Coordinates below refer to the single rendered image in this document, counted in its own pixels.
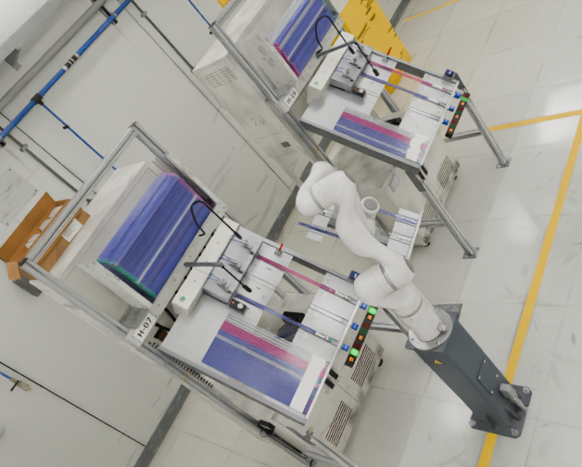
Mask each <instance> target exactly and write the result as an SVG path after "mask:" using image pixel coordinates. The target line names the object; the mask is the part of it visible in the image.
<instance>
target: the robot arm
mask: <svg viewBox="0 0 582 467"><path fill-rule="evenodd" d="M333 204H337V205H338V206H339V213H338V216H337V219H336V223H335V229H336V232H337V234H338V236H339V237H340V239H341V240H342V241H343V243H344V244H345V246H346V247H347V248H348V249H349V250H350V251H351V252H352V253H353V254H355V255H357V256H360V257H363V258H372V259H377V260H379V261H380V263H378V264H376V265H374V266H373V267H371V268H370V269H368V270H367V271H364V272H363V273H361V274H360V275H359V276H358V277H357V278H356V279H355V281H354V291H355V294H356V296H357V297H358V298H359V300H360V301H362V302H363V303H365V304H367V305H369V306H372V307H377V308H383V309H392V310H393V311H394V312H395V313H396V314H397V315H398V316H399V318H400V319H401V320H402V321H403V322H404V323H405V324H406V325H407V326H408V327H409V328H410V330H409V339H410V341H411V343H412V344H413V346H414V347H416V348H418V349H420V350H432V349H435V348H437V347H440V346H441V345H442V344H444V343H445V342H446V341H447V339H448V338H449V336H450V334H451V331H452V319H451V317H450V316H449V315H448V313H447V312H446V311H444V310H442V309H432V308H431V307H430V306H429V305H428V304H427V302H426V301H425V300H424V299H423V298H422V296H421V295H420V294H419V293H418V292H417V291H416V290H415V289H414V288H413V287H412V286H409V285H407V284H408V283H409V282H410V281H411V280H412V279H413V277H414V268H413V266H412V264H411V262H410V261H409V260H408V259H407V258H406V257H404V256H403V255H401V254H399V253H398V252H397V251H395V250H392V249H390V248H388V247H387V246H384V245H383V244H381V243H380V242H379V241H377V240H376V239H375V238H374V237H373V236H374V234H375V215H376V213H377V212H378V210H379V208H380V206H379V203H378V201H377V200H376V199H374V198H372V197H369V196H367V197H364V198H363V199H362V201H361V200H360V197H359V194H358V192H357V186H356V183H355V181H354V179H353V177H352V176H351V175H350V174H349V173H347V172H345V171H341V170H339V171H337V170H336V169H335V168H334V167H333V166H332V165H331V164H329V163H327V162H324V161H319V162H316V163H315V164H314V165H313V166H312V168H311V172H310V176H309V178H308V179H307V180H306V181H305V182H304V183H303V184H302V186H301V187H300V189H299V191H298V193H297V198H296V207H297V210H298V212H299V213H300V214H301V215H303V216H306V217H313V216H316V215H318V214H320V213H321V212H323V211H325V210H326V209H328V208H330V207H331V206H332V205H333Z"/></svg>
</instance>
